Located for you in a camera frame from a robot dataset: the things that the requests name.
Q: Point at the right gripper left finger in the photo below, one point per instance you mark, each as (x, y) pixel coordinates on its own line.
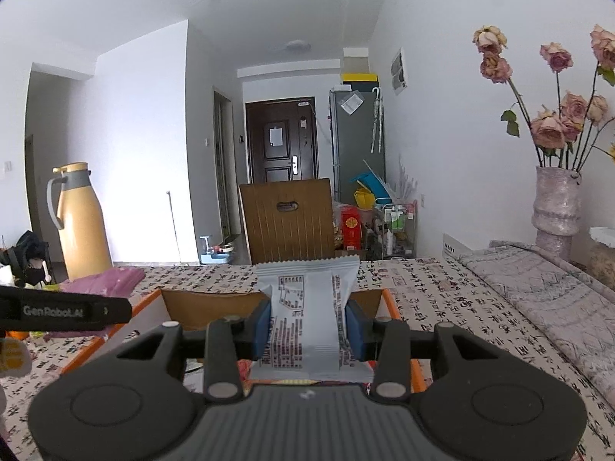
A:
(221, 344)

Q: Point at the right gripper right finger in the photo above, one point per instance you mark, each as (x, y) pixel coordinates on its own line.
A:
(391, 345)

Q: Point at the white snack packet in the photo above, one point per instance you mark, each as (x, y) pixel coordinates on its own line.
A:
(307, 339)

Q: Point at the red orange cardboard box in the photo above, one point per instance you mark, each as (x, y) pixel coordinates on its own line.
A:
(195, 309)

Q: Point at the calligraphy print tablecloth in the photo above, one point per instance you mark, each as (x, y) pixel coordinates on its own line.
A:
(425, 291)

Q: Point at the yellow thermos jug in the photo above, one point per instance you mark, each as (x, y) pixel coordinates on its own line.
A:
(77, 216)

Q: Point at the pink plastic bag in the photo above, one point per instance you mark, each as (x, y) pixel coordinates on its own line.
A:
(118, 282)

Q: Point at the metal trolley with bottles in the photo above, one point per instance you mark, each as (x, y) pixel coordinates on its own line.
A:
(395, 228)

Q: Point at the red gift box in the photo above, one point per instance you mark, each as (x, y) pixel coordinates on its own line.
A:
(351, 228)

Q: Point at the folded grey patterned cloth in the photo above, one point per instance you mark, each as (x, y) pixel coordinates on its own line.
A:
(572, 309)

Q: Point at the dark brown entrance door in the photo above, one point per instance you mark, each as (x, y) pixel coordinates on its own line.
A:
(282, 140)

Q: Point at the pink textured vase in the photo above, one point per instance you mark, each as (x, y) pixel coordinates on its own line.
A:
(557, 209)

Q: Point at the grey refrigerator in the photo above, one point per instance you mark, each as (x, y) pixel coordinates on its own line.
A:
(357, 135)

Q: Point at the yellow box on refrigerator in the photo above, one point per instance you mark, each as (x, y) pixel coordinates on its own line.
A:
(359, 77)

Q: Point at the dried pink rose bouquet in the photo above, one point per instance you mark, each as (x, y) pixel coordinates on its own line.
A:
(564, 136)

